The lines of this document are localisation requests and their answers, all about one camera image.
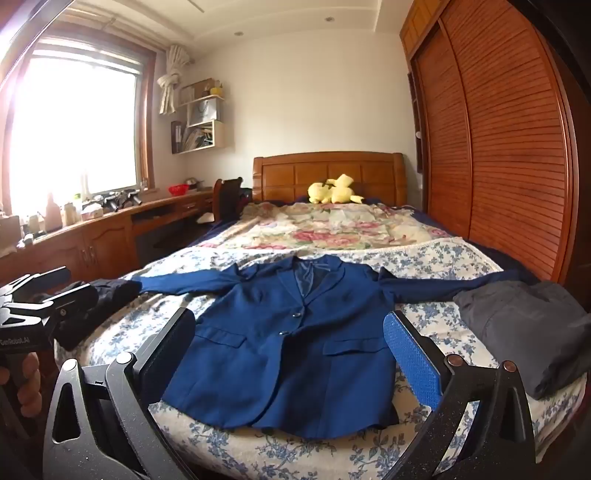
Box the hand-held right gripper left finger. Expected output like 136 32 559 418
43 307 199 480

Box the white wall shelf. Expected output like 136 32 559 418
170 78 228 155

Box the yellow plush toy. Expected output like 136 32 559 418
308 174 365 205

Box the tied white curtain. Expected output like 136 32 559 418
157 44 195 116

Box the wooden slatted wardrobe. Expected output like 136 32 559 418
399 0 583 296

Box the wooden chair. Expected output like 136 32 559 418
212 176 253 223

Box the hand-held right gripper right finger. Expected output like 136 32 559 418
383 310 539 480

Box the dark grey garment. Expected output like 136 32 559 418
453 281 591 400

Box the white paper bag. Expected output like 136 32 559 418
187 99 222 128

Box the blue blazer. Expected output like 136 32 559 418
131 255 541 439

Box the white bottle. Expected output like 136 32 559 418
45 193 64 232

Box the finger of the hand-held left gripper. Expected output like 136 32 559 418
0 283 99 330
0 266 72 303

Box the wooden desk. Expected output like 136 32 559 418
0 187 218 287

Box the pink floral quilt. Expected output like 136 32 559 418
217 200 462 252

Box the wooden bed headboard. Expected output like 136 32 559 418
252 151 404 205

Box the person's left hand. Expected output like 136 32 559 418
0 353 43 408

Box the black metal device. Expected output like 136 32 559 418
98 188 142 212

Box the wood framed window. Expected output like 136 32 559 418
0 34 156 217

